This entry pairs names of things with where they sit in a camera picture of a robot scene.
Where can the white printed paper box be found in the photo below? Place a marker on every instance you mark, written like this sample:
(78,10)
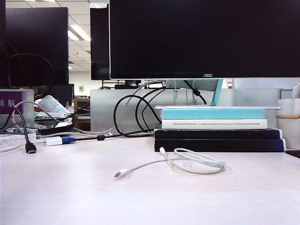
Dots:
(11,140)

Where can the black computer monitor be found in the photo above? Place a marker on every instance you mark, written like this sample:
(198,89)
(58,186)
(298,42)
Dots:
(2,47)
(37,35)
(99,47)

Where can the purple name sign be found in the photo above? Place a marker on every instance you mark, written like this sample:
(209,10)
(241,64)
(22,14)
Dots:
(9,103)

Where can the small white hanging tag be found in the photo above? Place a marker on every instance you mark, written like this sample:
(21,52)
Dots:
(175,95)

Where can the rolled white printed paper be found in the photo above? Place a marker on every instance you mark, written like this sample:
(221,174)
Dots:
(52,104)

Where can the green magazine stack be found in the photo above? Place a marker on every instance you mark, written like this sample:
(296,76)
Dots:
(47,116)

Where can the black hardcover book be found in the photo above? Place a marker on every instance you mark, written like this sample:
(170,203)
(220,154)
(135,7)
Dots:
(211,145)
(211,134)

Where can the white adapter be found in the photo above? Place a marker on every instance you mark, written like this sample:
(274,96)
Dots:
(53,141)

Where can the brown wooden cabinet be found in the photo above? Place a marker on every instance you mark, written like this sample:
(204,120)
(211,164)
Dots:
(82,112)

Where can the black flat dish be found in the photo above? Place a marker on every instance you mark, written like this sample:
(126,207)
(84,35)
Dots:
(56,128)

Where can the white storage box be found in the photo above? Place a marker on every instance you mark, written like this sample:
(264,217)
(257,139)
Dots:
(289,106)

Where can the white cup wooden lid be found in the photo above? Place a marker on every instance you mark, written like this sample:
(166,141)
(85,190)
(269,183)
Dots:
(290,133)

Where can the white paperback book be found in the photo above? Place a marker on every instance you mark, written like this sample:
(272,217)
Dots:
(168,123)

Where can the silver monitor stand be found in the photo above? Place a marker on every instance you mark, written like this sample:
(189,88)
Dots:
(216,93)

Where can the silver Dell laptop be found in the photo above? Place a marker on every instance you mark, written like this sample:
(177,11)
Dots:
(294,154)

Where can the black AOC monitor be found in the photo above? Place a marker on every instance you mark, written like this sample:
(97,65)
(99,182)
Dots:
(199,35)

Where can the teal paperback book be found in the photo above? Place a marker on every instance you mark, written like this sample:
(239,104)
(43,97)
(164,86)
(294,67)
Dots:
(211,114)

